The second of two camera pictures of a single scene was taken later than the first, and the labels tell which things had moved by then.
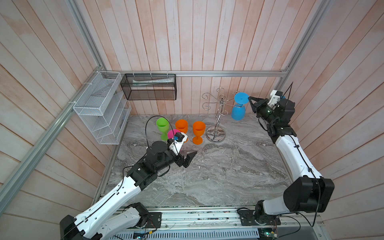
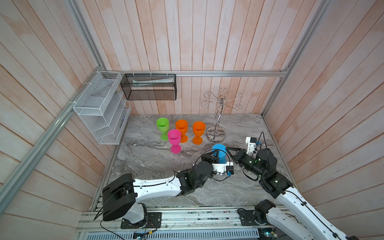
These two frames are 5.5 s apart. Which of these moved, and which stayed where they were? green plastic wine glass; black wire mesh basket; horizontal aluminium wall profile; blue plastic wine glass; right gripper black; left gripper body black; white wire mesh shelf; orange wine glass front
Moved: right gripper black; left gripper body black; blue plastic wine glass
Stayed: black wire mesh basket; green plastic wine glass; orange wine glass front; white wire mesh shelf; horizontal aluminium wall profile
